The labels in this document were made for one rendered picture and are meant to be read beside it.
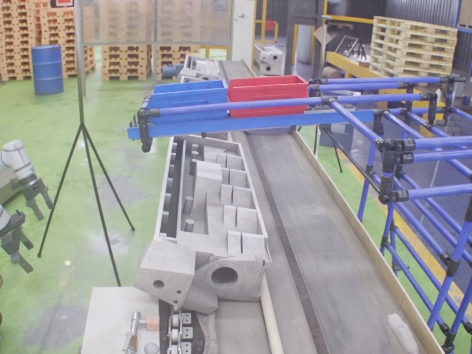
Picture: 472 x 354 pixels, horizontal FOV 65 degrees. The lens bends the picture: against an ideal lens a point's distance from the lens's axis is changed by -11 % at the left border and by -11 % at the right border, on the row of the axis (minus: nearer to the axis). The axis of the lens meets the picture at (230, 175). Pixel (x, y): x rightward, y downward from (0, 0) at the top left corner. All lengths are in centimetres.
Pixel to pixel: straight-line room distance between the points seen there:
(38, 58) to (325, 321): 716
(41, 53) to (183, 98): 642
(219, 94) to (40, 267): 187
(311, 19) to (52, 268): 650
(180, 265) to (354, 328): 58
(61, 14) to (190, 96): 806
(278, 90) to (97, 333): 104
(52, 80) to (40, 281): 556
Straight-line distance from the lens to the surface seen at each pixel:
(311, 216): 190
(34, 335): 243
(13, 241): 150
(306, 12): 796
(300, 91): 158
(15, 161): 185
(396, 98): 168
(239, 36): 722
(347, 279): 154
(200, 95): 153
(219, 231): 138
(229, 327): 128
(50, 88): 793
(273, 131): 296
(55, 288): 271
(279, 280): 148
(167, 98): 154
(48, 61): 784
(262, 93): 155
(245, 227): 144
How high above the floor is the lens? 166
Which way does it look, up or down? 24 degrees down
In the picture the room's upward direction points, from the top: 3 degrees clockwise
